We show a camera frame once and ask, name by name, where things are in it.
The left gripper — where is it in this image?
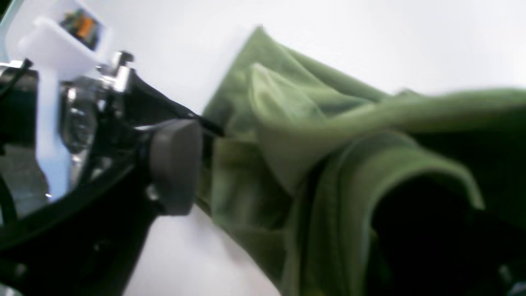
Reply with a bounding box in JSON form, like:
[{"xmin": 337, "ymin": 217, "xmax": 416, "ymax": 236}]
[{"xmin": 19, "ymin": 0, "xmax": 208, "ymax": 206}]

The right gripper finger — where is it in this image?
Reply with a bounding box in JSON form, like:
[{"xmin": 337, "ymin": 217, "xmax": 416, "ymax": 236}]
[{"xmin": 1, "ymin": 119, "xmax": 204, "ymax": 296}]

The olive green T-shirt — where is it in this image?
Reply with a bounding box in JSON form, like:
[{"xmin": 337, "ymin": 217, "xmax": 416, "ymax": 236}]
[{"xmin": 197, "ymin": 27, "xmax": 525, "ymax": 296}]

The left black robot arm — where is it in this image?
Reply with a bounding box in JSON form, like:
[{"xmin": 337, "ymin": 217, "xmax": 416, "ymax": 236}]
[{"xmin": 1, "ymin": 0, "xmax": 224, "ymax": 215}]

